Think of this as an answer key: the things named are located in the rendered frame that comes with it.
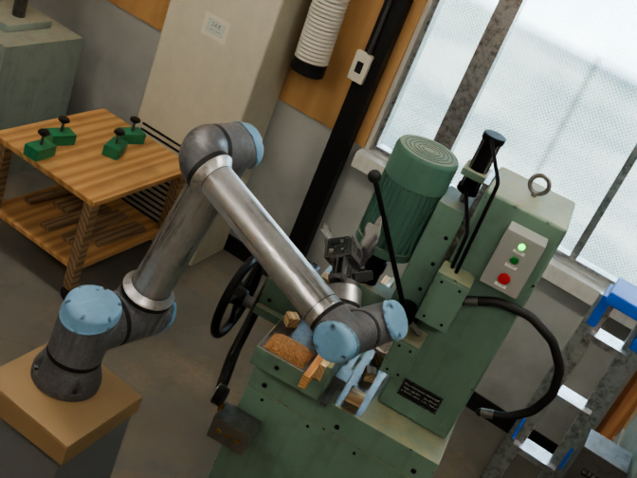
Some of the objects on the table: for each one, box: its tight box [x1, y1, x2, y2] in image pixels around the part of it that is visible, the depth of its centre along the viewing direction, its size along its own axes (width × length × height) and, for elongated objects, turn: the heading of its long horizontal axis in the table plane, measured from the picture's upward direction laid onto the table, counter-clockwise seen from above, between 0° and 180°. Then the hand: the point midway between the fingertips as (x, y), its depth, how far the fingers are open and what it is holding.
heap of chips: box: [263, 333, 315, 369], centre depth 235 cm, size 8×12×3 cm
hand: (354, 220), depth 217 cm, fingers open, 14 cm apart
